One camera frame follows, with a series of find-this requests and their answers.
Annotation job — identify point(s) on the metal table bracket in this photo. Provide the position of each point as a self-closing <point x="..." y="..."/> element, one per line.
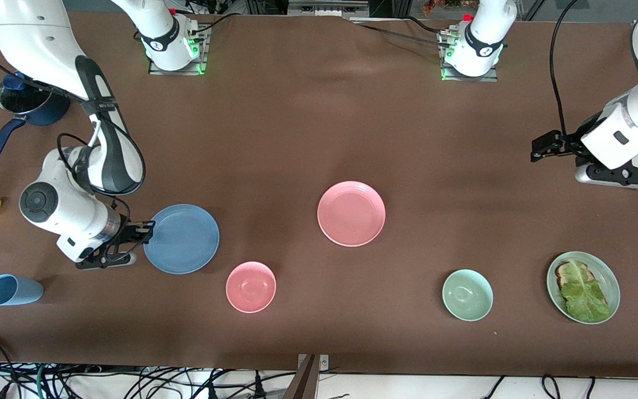
<point x="324" y="363"/>

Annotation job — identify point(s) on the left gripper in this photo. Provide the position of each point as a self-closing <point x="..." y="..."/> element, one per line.
<point x="568" y="143"/>

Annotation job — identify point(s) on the green bowl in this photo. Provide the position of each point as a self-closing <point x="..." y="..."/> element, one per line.
<point x="467" y="295"/>

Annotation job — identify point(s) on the pink plate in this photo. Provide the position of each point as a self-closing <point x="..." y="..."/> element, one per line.
<point x="351" y="213"/>

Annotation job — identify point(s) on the toast slice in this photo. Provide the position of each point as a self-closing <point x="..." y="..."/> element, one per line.
<point x="562" y="270"/>

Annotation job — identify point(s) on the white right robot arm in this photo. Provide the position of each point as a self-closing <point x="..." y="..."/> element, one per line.
<point x="36" y="39"/>

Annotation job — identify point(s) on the pink bowl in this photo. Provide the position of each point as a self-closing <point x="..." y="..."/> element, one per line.
<point x="251" y="286"/>

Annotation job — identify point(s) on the black power plug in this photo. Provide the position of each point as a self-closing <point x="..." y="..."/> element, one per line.
<point x="260" y="390"/>

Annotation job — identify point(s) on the blue saucepan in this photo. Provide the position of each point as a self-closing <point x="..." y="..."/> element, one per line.
<point x="6" y="138"/>

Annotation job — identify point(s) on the grey table post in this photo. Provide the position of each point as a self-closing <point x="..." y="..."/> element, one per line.
<point x="303" y="382"/>

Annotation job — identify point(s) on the green plate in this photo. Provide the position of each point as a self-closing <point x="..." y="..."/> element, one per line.
<point x="610" y="277"/>

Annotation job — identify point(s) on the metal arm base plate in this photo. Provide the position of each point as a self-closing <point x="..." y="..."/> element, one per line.
<point x="204" y="55"/>
<point x="490" y="75"/>

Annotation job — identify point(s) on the blue plate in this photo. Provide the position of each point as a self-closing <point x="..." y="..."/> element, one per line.
<point x="186" y="239"/>

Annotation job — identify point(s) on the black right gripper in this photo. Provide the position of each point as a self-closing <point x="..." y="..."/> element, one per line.
<point x="129" y="232"/>

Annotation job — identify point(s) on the blue cup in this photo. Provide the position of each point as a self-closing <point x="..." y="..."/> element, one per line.
<point x="11" y="291"/>

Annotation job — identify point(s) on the green lettuce leaf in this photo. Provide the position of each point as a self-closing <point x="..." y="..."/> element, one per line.
<point x="585" y="296"/>

